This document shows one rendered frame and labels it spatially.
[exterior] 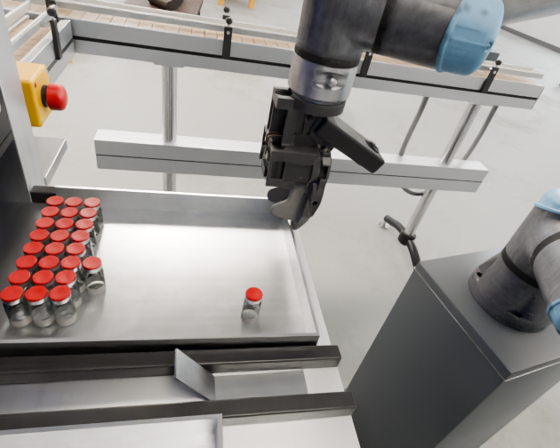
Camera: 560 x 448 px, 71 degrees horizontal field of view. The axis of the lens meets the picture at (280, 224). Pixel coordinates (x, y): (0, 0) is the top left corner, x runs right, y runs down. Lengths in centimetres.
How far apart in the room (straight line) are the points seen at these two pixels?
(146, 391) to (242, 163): 117
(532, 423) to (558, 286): 124
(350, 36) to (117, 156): 120
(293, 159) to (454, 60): 20
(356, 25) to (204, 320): 36
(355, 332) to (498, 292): 98
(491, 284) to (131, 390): 61
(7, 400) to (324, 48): 46
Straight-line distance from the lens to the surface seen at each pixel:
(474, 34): 44
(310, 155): 49
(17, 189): 68
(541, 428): 186
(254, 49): 133
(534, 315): 80
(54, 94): 70
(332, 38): 44
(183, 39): 132
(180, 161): 151
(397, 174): 173
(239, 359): 45
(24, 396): 48
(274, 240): 61
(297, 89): 47
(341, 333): 166
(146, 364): 44
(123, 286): 53
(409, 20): 43
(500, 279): 79
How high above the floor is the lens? 128
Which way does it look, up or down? 39 degrees down
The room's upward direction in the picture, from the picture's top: 13 degrees clockwise
